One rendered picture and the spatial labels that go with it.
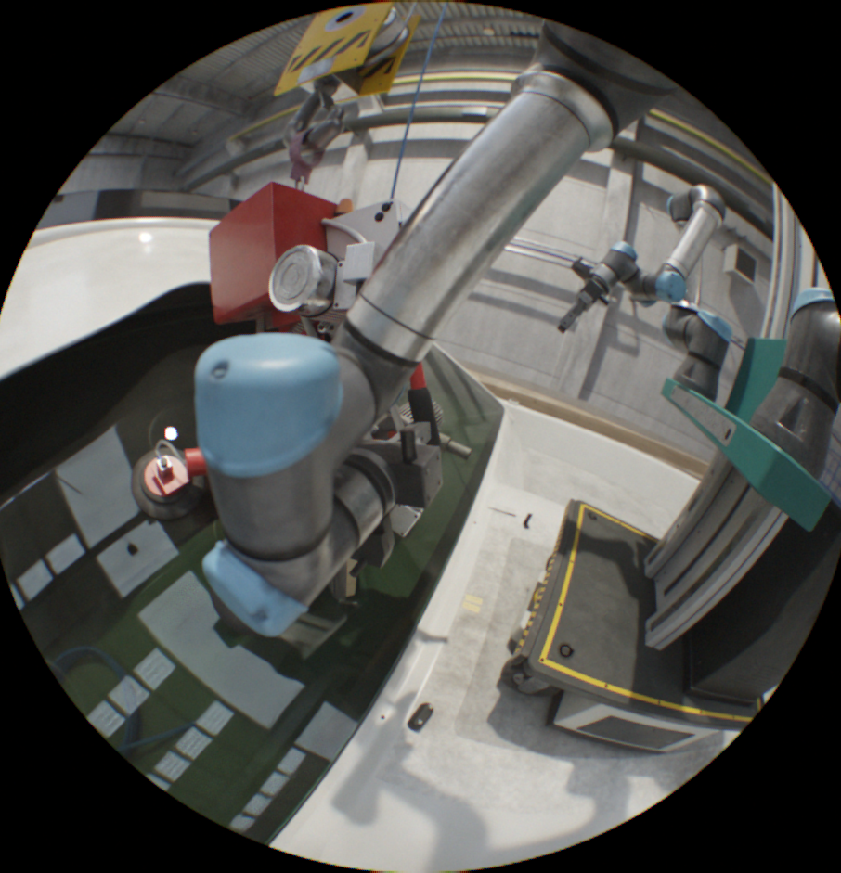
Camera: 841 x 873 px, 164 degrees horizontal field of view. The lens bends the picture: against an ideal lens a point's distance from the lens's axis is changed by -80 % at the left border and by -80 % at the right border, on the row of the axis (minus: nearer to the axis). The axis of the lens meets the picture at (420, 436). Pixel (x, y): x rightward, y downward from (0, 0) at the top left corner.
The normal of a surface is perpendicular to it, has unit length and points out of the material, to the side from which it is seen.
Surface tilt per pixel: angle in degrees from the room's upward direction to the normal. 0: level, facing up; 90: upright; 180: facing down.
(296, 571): 91
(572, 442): 90
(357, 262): 81
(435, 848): 12
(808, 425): 72
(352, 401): 60
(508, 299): 90
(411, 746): 0
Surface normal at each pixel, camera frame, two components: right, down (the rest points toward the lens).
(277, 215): 0.92, 0.03
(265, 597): 0.75, -0.36
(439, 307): 0.44, 0.71
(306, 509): 0.79, 0.42
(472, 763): 0.20, -0.87
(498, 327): -0.38, 0.36
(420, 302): 0.11, 0.62
